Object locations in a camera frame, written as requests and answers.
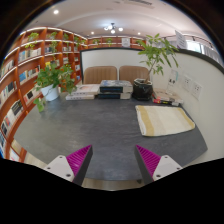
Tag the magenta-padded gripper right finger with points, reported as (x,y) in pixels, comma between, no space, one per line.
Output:
(148,160)

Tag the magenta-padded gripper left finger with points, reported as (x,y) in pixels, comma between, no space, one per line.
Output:
(78,160)

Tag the cream yellow striped towel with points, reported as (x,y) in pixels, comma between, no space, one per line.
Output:
(165,120)

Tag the red and black book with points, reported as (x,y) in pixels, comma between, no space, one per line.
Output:
(161,101)

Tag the thin white book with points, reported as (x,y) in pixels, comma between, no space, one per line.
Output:
(80,97)

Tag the white pink-cover book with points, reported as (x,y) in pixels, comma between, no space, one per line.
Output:
(86,89)

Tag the thick dark-spine book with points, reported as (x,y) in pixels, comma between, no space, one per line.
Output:
(113,95)

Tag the leafy plant in white pot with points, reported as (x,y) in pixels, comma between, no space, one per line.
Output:
(51,80)

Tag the tan upholstered chair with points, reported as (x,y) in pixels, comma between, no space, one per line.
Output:
(100,75)
(133,73)

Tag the tall plant in black pot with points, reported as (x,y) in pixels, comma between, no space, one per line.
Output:
(155,56)

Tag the orange wooden bookshelf unit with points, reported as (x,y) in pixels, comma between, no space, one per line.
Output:
(26,66)

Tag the white window curtain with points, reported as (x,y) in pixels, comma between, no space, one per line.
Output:
(210,53)

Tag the white hanging sign board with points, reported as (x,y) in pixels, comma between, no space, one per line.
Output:
(181,39)

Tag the ceiling chandelier lamp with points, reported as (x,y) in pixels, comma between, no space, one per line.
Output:
(112,28)

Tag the recessed ceiling lights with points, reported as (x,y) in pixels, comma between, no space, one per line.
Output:
(56,11)

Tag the ceiling air vent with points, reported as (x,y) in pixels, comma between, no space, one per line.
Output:
(136,2)

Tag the small white wall sign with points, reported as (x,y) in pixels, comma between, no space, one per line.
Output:
(125,42)

